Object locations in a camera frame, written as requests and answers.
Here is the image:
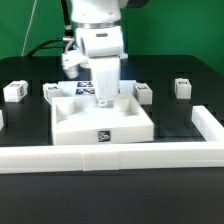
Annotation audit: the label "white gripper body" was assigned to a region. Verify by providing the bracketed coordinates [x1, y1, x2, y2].
[89, 57, 120, 100]

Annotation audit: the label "white square tabletop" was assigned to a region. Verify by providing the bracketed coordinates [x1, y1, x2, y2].
[51, 94, 154, 145]

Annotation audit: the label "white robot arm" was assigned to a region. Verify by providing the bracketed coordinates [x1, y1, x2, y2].
[62, 0, 149, 106]

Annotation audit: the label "white block left edge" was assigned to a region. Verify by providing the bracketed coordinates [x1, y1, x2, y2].
[0, 110, 4, 131]

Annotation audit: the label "white obstacle fence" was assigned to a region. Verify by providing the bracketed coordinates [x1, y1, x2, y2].
[0, 105, 224, 175]

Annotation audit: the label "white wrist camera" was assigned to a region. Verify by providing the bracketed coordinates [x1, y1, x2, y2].
[62, 50, 89, 79]

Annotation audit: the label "white marker base plate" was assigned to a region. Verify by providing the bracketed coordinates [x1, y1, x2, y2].
[58, 80, 136, 96]

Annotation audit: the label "black cables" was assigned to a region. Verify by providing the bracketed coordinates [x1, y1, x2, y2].
[26, 0, 76, 58]

